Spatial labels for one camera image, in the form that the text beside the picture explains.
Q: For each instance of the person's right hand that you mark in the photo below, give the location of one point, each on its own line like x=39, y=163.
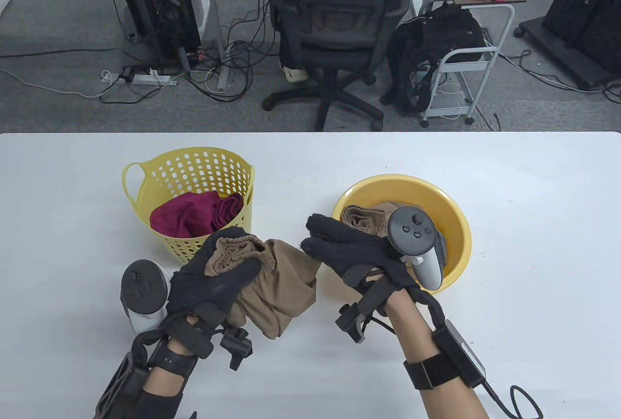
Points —
x=359, y=254

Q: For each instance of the person's left hand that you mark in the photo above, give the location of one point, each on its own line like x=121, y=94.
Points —
x=194, y=293

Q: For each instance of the black handheld controller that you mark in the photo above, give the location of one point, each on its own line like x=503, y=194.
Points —
x=140, y=288
x=410, y=230

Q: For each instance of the maroon shorts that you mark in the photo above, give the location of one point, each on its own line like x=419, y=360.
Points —
x=184, y=215

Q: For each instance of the black lattice forearm brace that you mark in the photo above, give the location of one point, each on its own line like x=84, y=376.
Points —
x=121, y=385

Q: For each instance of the person's left forearm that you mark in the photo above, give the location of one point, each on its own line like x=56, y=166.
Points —
x=162, y=382

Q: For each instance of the yellow round plastic basin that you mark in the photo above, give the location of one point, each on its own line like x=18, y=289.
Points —
x=451, y=225

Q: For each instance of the yellow perforated plastic basket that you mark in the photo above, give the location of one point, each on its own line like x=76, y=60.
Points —
x=145, y=201

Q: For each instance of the black box wrist device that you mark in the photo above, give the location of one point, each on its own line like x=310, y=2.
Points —
x=461, y=351

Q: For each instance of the white power strip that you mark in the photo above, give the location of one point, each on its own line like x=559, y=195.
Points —
x=150, y=79

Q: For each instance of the black power adapter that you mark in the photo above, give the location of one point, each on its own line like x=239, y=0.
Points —
x=128, y=74

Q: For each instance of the black mesh office chair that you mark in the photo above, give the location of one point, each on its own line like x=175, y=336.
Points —
x=339, y=26

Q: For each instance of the black backpack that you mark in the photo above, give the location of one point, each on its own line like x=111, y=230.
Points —
x=436, y=36

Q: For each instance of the grey metal desk leg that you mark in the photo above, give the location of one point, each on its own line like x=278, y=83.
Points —
x=215, y=2

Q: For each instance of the black computer tower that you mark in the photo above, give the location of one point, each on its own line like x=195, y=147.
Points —
x=160, y=2

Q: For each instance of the black cabinet on casters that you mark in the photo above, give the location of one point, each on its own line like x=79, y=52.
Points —
x=582, y=11

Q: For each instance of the white furniture foot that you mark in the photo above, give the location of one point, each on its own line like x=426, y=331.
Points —
x=4, y=4

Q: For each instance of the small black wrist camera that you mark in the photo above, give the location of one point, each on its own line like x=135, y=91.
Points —
x=237, y=344
x=351, y=324

